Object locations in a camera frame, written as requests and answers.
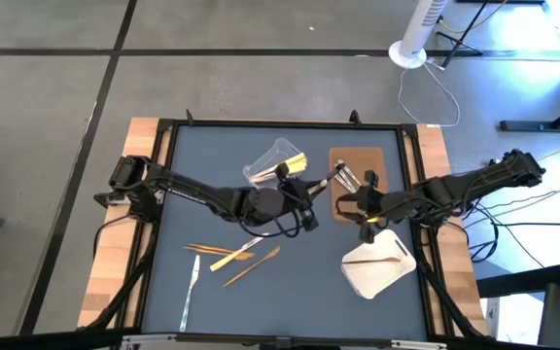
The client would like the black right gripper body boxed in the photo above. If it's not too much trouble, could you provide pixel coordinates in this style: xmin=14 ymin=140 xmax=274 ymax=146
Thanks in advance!
xmin=361 ymin=189 xmax=401 ymax=224

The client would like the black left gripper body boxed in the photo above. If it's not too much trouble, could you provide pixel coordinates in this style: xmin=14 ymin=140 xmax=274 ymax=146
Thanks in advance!
xmin=249 ymin=180 xmax=310 ymax=226

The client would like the clear plastic bin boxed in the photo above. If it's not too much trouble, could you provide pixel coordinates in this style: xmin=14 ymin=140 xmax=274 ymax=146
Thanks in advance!
xmin=242 ymin=137 xmax=309 ymax=191

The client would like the white plastic bin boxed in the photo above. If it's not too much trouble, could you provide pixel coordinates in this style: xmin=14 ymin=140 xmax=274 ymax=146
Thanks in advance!
xmin=340 ymin=227 xmax=418 ymax=300

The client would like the silver metal table knife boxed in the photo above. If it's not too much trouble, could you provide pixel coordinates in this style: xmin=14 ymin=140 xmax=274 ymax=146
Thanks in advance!
xmin=178 ymin=251 xmax=202 ymax=333

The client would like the brown wooden bin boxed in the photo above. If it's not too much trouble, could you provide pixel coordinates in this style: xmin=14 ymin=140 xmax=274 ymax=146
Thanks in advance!
xmin=328 ymin=146 xmax=390 ymax=223

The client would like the grey-blue table mat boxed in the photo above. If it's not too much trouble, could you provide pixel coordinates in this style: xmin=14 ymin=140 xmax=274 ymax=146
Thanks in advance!
xmin=142 ymin=124 xmax=430 ymax=341

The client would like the black beam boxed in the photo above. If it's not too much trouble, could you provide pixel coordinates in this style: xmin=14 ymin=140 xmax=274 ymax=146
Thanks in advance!
xmin=476 ymin=262 xmax=560 ymax=298

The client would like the black desk leg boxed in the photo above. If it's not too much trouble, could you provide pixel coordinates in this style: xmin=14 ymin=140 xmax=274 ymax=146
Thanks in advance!
xmin=499 ymin=57 xmax=560 ymax=133

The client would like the white tower fan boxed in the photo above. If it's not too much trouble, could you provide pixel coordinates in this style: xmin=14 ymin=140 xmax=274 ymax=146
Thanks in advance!
xmin=388 ymin=0 xmax=449 ymax=69

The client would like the black tripod stand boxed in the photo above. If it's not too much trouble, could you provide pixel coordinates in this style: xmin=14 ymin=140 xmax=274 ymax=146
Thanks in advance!
xmin=435 ymin=0 xmax=485 ymax=69

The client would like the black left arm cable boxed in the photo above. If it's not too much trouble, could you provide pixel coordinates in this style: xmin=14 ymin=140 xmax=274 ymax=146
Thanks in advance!
xmin=238 ymin=211 xmax=310 ymax=240

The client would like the black cable bundle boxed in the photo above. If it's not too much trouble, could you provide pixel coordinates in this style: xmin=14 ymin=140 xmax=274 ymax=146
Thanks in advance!
xmin=454 ymin=203 xmax=560 ymax=268

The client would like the white fan cable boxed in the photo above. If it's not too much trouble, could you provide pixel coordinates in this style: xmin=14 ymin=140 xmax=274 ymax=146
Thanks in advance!
xmin=397 ymin=60 xmax=461 ymax=128

